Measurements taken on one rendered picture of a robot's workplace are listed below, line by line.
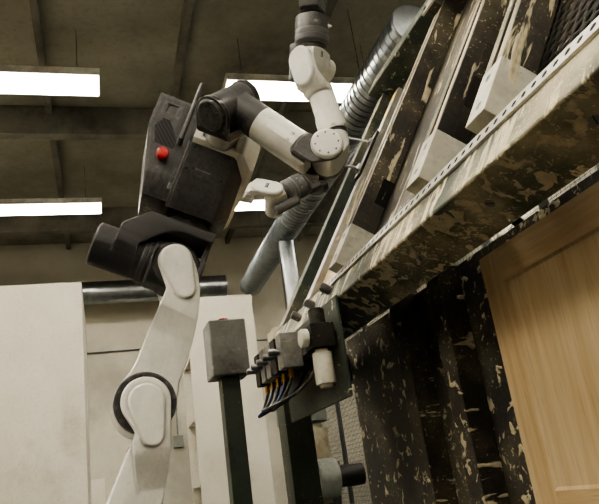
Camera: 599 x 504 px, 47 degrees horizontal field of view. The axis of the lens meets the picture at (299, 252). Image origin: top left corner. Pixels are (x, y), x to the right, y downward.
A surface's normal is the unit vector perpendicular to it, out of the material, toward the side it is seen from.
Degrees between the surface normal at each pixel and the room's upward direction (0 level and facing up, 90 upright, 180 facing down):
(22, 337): 90
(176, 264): 90
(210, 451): 90
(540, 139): 150
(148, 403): 90
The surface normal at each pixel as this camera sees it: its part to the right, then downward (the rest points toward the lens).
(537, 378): -0.95, 0.03
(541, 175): -0.37, 0.82
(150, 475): 0.34, 0.07
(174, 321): 0.10, 0.03
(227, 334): 0.28, -0.35
